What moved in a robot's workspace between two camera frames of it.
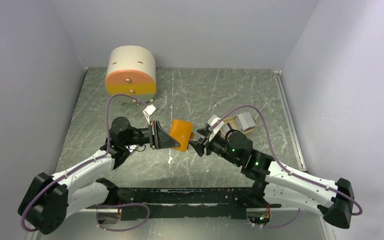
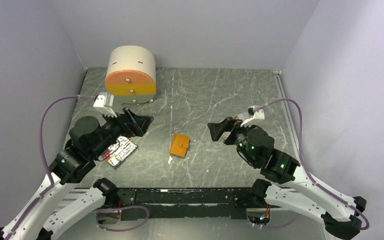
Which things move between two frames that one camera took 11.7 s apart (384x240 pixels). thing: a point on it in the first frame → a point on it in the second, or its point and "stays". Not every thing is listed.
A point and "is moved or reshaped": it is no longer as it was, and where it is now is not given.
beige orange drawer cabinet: [131, 70] stays
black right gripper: [199, 144] → [216, 129]
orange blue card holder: [182, 131] is moved or reshaped
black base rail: [185, 203] stays
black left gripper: [161, 139] → [133, 124]
